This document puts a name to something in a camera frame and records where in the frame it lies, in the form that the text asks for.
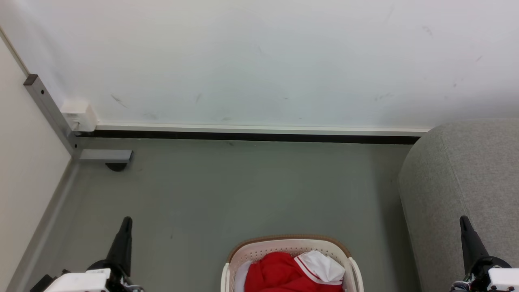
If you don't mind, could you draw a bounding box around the grey metal frame post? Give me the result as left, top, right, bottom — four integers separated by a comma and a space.
23, 74, 133, 163

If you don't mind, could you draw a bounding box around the red garment with white trim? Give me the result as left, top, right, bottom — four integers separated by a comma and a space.
244, 250, 346, 292

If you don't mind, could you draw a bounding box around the grey fabric sofa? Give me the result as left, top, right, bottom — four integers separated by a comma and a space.
398, 118, 519, 292

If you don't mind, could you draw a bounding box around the white wall socket box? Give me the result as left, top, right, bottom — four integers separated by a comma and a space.
60, 100, 98, 133

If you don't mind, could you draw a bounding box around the white plastic laundry basket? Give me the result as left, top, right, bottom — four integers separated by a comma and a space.
221, 234, 364, 292

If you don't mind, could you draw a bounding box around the white cloth in basket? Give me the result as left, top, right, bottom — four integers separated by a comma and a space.
234, 260, 254, 292

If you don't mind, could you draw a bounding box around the white and black baseboard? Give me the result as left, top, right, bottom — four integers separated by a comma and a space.
75, 124, 431, 145

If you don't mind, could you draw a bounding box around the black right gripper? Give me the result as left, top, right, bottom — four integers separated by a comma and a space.
451, 216, 512, 292

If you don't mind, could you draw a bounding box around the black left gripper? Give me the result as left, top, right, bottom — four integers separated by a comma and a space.
87, 217, 143, 292

